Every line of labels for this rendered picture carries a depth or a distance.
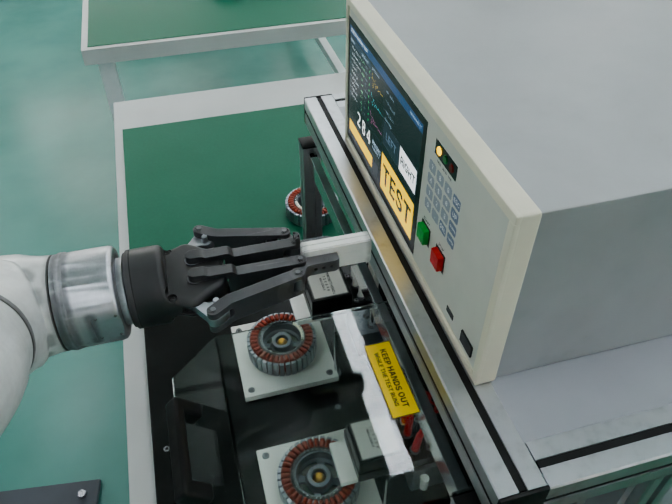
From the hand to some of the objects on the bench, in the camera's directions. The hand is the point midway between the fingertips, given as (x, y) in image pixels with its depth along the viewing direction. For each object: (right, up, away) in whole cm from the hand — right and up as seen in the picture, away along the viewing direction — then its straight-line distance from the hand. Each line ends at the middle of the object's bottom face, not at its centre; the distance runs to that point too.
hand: (335, 252), depth 63 cm
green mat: (-1, +20, +85) cm, 87 cm away
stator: (-9, -16, +41) cm, 45 cm away
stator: (-5, +8, +72) cm, 73 cm away
